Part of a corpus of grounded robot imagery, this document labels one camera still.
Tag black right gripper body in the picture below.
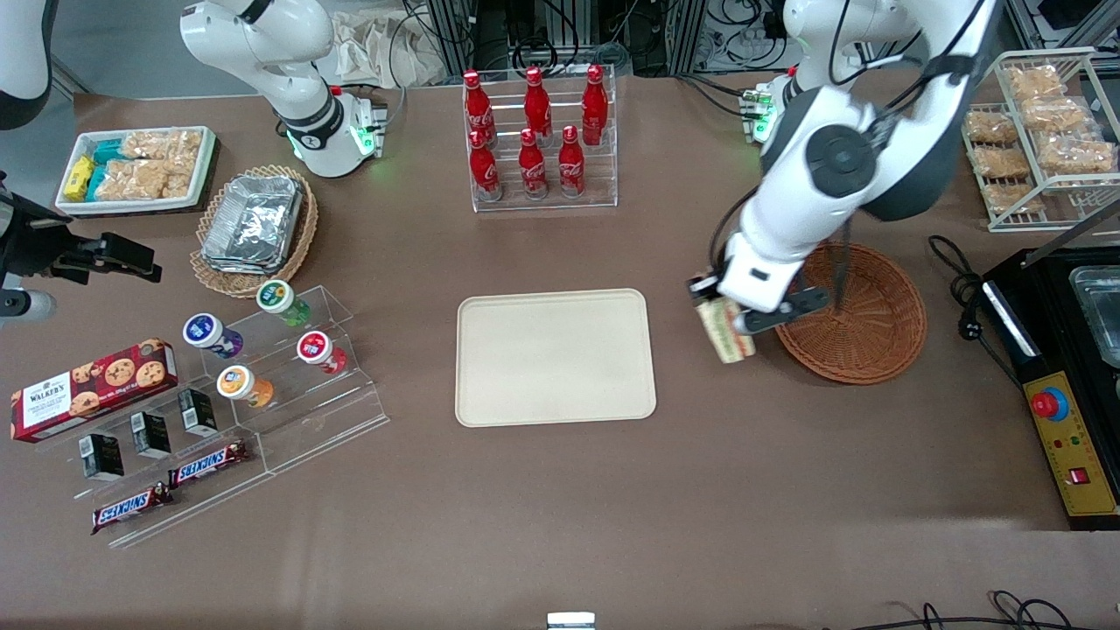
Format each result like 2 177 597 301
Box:
0 185 78 290

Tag triangular sandwich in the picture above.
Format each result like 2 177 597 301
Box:
696 296 757 365

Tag white rectangular snack tray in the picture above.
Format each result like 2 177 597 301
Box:
54 125 219 217

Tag light oval wicker basket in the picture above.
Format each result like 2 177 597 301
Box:
190 164 319 299

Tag brown round wicker basket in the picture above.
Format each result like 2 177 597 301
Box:
773 241 928 386

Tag silver foil tray stack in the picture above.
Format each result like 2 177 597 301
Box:
200 174 305 276

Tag beige rectangular tray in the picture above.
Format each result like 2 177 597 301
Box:
455 289 658 429

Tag white cylindrical gripper attachment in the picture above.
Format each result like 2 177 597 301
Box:
0 290 59 322

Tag clear rice cracker pack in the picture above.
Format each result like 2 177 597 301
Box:
95 158 169 201
162 157 197 200
122 129 205 164

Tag yellow snack packet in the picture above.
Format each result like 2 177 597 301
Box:
62 155 96 203

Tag purple small jar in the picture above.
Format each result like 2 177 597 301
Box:
182 312 245 359

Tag red Walkers cookie box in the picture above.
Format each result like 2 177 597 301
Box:
10 338 179 444

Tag green small jar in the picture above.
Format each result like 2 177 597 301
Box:
255 278 312 328

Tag orange small jar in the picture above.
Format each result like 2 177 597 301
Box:
216 365 275 410

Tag small black box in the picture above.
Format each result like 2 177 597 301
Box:
79 432 126 482
177 388 219 438
130 410 173 460

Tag red cola bottle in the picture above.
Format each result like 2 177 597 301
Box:
557 125 586 199
468 129 504 203
462 70 496 146
517 128 550 200
524 66 555 137
581 64 610 146

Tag clear acrylic bottle rack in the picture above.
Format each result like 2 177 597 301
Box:
461 65 620 214

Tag red small jar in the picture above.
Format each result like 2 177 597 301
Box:
296 330 348 375

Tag Snickers chocolate bar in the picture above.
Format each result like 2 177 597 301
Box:
90 483 174 536
167 440 251 489

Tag brown snack pack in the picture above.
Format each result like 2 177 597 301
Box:
1004 65 1066 99
964 110 1021 146
971 145 1031 179
1036 135 1117 175
1018 97 1088 134
981 181 1048 216

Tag clear acrylic step stand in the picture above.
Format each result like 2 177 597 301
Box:
35 376 274 551
197 283 391 479

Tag red emergency stop button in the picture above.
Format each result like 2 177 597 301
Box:
1030 387 1071 422

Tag black appliance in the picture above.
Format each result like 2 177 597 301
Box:
980 201 1120 532

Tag steel pan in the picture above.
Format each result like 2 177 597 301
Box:
1069 265 1120 369

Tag yellow control box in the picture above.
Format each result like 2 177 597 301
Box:
1022 371 1120 518

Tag beige cloth bag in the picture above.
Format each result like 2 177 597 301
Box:
331 7 449 88

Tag black equipment rack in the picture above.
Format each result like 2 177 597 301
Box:
423 0 711 81

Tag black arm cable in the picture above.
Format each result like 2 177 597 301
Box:
713 0 1000 318

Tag black power cable with plug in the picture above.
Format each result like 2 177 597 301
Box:
927 234 1026 388

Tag white wire rack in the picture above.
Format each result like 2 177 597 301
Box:
960 47 1120 234

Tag black floor cables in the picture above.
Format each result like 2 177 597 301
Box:
822 590 1099 630

